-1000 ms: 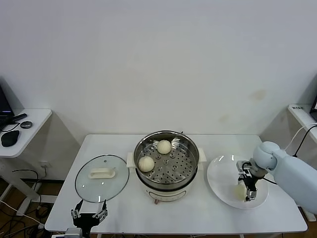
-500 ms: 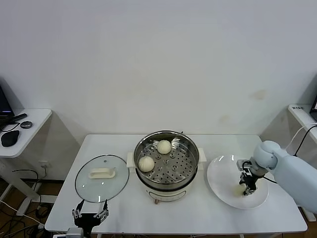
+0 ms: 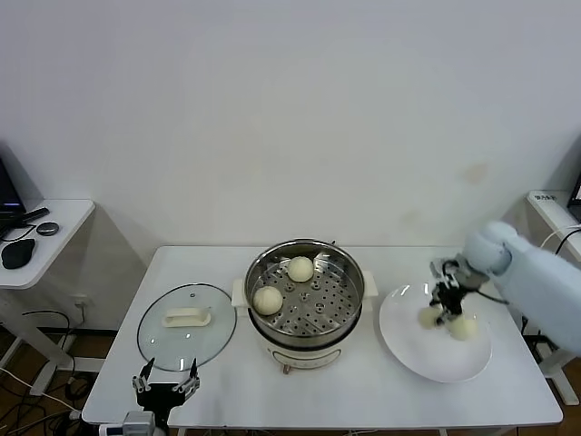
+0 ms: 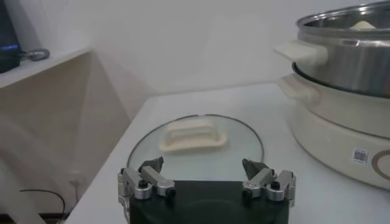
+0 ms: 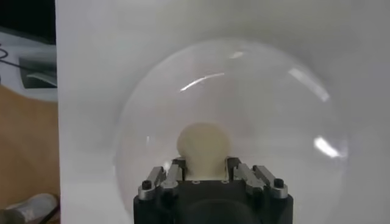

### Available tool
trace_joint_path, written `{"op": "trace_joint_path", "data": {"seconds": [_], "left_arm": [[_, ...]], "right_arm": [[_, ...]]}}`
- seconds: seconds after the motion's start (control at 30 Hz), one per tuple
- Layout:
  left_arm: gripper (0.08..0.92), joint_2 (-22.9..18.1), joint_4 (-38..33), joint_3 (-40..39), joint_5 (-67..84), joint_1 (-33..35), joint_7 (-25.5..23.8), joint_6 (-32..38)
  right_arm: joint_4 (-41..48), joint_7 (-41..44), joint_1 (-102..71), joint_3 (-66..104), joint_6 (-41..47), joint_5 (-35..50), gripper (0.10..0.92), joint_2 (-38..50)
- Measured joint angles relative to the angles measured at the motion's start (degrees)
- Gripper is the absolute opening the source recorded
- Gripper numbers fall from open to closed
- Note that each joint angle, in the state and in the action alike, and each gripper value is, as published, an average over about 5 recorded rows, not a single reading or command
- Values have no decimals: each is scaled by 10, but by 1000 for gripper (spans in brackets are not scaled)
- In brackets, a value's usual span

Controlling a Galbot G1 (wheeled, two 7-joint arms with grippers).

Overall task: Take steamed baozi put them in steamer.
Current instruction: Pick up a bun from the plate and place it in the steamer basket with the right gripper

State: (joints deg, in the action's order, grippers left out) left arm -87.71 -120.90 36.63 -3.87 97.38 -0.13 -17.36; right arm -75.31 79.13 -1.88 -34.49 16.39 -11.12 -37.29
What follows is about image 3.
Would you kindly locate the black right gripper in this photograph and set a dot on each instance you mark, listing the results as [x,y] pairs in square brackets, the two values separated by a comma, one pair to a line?
[449,300]

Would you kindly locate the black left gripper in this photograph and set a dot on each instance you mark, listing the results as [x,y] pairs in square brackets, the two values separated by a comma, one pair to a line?
[161,395]

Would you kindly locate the white steamed baozi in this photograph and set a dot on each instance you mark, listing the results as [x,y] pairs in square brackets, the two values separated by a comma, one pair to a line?
[426,319]
[267,300]
[465,329]
[300,269]

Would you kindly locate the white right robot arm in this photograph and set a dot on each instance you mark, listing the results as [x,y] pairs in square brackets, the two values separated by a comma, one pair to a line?
[535,272]

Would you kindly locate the steel steamer basket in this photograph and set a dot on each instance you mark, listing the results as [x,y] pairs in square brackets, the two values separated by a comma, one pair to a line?
[327,309]

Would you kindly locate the steel steamer pot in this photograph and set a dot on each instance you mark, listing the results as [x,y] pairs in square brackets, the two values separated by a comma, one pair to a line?
[308,356]

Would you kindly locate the white round plate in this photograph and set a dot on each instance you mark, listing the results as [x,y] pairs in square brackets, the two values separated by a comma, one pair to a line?
[408,354]

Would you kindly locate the white desk with label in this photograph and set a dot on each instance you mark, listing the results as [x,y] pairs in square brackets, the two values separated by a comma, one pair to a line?
[551,213]

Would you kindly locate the white side table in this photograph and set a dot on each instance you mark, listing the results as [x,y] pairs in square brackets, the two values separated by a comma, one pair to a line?
[63,245]

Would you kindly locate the dark monitor on desk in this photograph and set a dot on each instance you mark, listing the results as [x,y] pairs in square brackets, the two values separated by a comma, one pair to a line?
[576,200]

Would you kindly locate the round black puck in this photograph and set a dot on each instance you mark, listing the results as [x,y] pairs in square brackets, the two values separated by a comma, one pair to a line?
[48,228]

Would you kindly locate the black computer mouse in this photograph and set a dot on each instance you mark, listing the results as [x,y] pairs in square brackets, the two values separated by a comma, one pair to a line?
[18,254]

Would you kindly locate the black bar remote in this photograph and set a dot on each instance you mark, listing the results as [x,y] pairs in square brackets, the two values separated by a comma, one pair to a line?
[36,214]

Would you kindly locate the black laptop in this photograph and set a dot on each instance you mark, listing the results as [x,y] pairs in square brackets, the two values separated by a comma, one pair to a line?
[6,191]

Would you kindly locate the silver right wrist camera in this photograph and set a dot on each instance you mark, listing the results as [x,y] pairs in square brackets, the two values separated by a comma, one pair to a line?
[442,270]

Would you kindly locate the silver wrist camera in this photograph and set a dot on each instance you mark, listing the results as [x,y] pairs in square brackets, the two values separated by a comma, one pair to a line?
[138,424]
[442,270]

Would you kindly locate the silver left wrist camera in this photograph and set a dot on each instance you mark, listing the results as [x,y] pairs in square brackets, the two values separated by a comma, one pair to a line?
[138,424]

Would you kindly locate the white wall socket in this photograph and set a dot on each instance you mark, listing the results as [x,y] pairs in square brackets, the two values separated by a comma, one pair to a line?
[81,302]

